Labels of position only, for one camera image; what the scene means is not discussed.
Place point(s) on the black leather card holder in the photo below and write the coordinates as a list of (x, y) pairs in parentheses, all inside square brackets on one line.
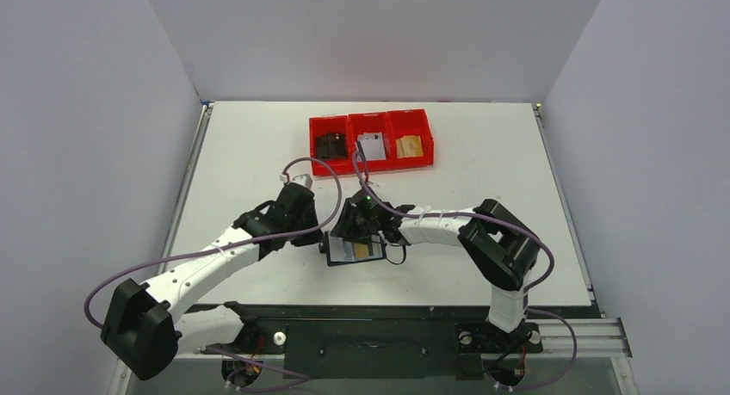
[(339, 252)]

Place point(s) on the red bin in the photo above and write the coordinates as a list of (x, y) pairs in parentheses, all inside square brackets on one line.
[(371, 123), (330, 124), (410, 122)]

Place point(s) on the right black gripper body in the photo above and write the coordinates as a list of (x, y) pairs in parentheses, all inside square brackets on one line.
[(347, 229)]

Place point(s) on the middle red bin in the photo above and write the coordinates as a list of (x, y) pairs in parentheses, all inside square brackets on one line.
[(371, 123)]

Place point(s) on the aluminium rail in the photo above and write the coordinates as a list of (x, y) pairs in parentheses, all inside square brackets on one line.
[(596, 338)]

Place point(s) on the right red bin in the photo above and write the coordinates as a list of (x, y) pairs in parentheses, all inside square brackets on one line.
[(410, 122)]

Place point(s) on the gold cards in bin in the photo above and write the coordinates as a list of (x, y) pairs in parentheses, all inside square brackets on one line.
[(409, 146)]

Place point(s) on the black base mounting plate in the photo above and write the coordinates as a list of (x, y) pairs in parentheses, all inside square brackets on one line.
[(379, 342)]

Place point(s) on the gold credit card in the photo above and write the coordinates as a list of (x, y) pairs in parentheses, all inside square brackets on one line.
[(362, 251)]

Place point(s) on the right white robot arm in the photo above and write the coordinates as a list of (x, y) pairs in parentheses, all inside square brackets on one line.
[(503, 250)]

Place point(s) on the left red bin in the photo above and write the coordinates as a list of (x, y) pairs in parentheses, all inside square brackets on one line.
[(330, 124)]

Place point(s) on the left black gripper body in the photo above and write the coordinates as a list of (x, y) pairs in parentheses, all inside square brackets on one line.
[(309, 220)]

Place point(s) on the white cards in bin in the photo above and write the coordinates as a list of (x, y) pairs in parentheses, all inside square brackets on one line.
[(372, 146)]

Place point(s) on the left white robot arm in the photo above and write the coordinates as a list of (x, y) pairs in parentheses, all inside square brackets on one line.
[(149, 323)]

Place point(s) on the black card holders in bin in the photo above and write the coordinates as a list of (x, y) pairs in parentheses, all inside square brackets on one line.
[(331, 146)]

